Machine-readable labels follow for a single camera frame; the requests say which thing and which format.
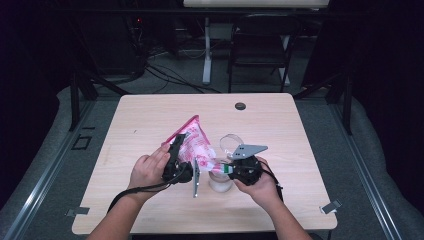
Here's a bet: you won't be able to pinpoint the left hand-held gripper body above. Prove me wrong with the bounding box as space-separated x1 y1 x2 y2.
162 157 201 199

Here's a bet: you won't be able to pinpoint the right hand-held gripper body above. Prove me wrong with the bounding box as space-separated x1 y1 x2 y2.
229 143 269 187

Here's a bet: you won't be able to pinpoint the pink and white plastic bag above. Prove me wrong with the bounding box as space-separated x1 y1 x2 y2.
162 114 234 175

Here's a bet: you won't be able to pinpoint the clear glass jar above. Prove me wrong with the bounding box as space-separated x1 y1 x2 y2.
208 159 234 194

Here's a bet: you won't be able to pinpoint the clear glass jar lid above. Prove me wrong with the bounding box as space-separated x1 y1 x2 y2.
219 133 245 162

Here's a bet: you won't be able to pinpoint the person's right hand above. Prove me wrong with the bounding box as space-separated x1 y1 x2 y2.
233 157 283 209

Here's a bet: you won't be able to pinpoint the person's left hand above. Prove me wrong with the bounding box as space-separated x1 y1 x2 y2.
128 143 172 201

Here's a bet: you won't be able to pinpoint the grey table clip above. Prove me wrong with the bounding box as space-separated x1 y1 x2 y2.
65 206 91 218
319 199 343 215

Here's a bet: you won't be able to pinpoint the black metal stand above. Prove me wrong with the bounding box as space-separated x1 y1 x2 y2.
68 71 131 132
293 71 354 136

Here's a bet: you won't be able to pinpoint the dark computer tower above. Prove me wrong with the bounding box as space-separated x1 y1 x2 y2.
96 13 145 76

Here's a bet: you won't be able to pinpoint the grey box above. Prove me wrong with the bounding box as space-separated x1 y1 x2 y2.
209 23 234 41

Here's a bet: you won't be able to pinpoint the black chair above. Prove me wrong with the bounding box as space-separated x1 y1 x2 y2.
227 13 303 94

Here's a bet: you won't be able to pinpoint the white desk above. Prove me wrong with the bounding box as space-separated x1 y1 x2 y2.
182 0 330 87

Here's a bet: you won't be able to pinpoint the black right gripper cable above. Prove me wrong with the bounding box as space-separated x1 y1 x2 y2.
262 165 285 203

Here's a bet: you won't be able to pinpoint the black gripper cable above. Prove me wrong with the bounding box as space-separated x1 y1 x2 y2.
262 165 285 203
107 165 188 214

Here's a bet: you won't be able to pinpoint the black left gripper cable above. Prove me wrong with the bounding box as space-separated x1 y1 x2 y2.
107 165 188 214

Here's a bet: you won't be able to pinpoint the black floor cables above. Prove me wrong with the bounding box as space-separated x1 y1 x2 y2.
144 63 222 95

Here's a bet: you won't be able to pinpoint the aluminium floor rail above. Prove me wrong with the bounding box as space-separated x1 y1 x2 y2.
3 99 96 240
328 103 403 240

